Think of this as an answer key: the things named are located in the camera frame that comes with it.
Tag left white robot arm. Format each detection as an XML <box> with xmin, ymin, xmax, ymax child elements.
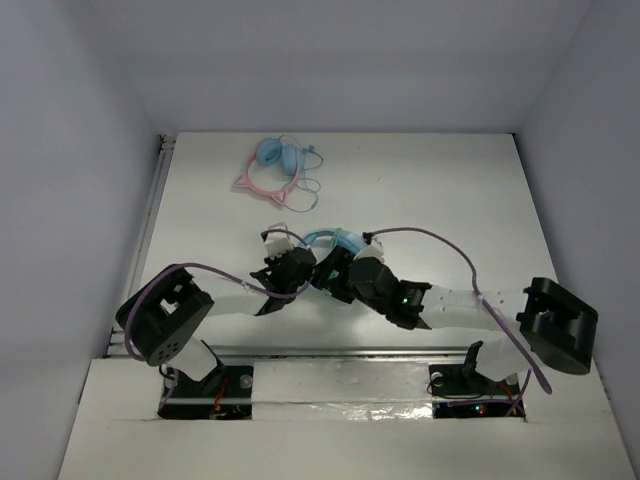
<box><xmin>115</xmin><ymin>247</ymin><xmax>316</xmax><ymax>397</ymax></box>

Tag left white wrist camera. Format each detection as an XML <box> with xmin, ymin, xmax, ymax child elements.
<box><xmin>261</xmin><ymin>222</ymin><xmax>294</xmax><ymax>259</ymax></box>

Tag aluminium rail left side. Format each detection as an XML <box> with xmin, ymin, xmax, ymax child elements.
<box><xmin>103</xmin><ymin>134</ymin><xmax>177</xmax><ymax>358</ymax></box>

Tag light blue headphones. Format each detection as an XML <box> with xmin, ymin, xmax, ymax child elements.
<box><xmin>299</xmin><ymin>227</ymin><xmax>364</xmax><ymax>256</ymax></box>

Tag pink cat-ear headphones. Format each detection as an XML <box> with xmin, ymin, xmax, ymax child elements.
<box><xmin>232</xmin><ymin>136</ymin><xmax>306</xmax><ymax>207</ymax></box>

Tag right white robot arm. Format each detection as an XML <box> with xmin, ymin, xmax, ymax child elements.
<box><xmin>311</xmin><ymin>247</ymin><xmax>598</xmax><ymax>393</ymax></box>

